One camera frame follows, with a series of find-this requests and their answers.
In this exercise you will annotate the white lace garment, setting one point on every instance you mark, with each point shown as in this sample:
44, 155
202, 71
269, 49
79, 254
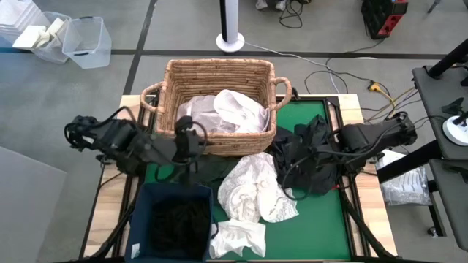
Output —
252, 186

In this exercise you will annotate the black pole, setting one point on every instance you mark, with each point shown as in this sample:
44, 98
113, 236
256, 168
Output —
449, 58

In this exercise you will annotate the cream foam block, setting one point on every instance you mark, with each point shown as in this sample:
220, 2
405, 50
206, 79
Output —
55, 27

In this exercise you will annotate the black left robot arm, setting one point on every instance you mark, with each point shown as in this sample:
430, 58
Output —
120, 140

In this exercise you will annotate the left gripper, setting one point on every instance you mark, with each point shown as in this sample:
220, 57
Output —
187, 146

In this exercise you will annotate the plain white garment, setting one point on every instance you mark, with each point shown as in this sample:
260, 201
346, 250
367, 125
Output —
237, 237

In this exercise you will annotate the white foam block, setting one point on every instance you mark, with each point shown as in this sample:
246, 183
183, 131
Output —
29, 36

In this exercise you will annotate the person's shoe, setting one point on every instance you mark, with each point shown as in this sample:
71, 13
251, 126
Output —
281, 4
261, 3

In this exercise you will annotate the white tower fan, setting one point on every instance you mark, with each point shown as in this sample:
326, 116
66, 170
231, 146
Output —
229, 22

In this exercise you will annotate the red black tool crate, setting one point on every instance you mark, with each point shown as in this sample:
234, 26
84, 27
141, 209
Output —
384, 16

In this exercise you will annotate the woven wicker laundry basket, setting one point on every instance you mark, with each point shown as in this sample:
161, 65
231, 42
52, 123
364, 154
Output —
219, 144

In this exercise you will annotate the black table frame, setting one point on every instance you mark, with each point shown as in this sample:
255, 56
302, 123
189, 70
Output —
335, 104

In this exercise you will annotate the clear plastic bin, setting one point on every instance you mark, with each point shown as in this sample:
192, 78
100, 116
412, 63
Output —
51, 51

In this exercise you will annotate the black support bar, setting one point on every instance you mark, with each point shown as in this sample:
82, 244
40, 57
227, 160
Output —
409, 164

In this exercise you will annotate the dark green garment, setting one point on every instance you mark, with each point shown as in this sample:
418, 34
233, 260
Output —
215, 166

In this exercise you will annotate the black frame strut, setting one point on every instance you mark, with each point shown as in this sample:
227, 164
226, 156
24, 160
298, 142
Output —
365, 230
109, 239

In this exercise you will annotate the clear plastic bag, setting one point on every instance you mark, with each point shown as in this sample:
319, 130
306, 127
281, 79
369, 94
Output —
406, 182

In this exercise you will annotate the sheer grey-white garment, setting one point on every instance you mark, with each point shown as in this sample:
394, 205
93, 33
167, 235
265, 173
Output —
197, 113

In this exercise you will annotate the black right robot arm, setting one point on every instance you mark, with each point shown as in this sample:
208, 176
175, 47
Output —
373, 135

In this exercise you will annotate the yellow power plug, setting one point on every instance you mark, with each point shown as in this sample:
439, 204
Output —
374, 87

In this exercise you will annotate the black knit garment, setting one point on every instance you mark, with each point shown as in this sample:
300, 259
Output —
181, 226

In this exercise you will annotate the black side table panel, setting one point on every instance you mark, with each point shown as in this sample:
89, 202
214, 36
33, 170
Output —
438, 109
453, 204

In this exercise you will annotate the grey board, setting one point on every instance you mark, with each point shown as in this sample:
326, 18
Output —
29, 204

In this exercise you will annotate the green table mat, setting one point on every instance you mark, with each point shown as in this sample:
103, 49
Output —
314, 226

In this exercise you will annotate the white crumpled garment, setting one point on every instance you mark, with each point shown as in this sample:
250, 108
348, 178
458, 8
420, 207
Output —
241, 109

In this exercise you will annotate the stack of clear containers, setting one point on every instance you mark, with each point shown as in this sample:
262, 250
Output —
14, 18

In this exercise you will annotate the white round base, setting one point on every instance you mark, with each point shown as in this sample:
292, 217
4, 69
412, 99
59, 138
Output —
455, 131

